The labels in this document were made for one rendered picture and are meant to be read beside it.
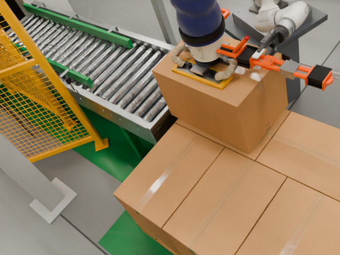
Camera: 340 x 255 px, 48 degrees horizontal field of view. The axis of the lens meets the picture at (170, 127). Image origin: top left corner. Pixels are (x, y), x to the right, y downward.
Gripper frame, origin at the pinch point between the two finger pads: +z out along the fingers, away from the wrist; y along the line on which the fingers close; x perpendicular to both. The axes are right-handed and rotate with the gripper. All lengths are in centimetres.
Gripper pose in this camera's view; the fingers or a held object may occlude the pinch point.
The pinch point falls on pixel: (258, 59)
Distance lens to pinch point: 186.2
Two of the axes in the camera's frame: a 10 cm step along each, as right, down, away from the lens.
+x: -7.3, -3.6, 5.7
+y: 2.8, 6.1, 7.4
